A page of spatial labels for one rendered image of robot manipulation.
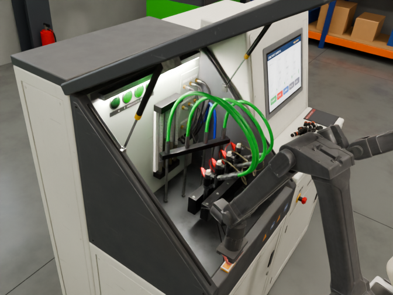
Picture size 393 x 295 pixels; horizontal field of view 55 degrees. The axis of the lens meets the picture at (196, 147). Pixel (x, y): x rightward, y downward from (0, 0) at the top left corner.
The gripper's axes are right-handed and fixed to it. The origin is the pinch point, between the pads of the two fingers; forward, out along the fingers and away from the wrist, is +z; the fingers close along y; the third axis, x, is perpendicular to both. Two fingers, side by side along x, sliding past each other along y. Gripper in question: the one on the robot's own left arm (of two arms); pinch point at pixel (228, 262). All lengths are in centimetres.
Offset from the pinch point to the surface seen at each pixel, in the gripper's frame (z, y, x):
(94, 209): -3, 13, -50
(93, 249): 21, 13, -53
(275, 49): -44, -83, -31
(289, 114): -6, -99, -21
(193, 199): -0.4, -17.3, -26.6
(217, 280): 2.1, 6.6, 0.1
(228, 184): -0.6, -34.0, -20.2
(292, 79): -25, -102, -25
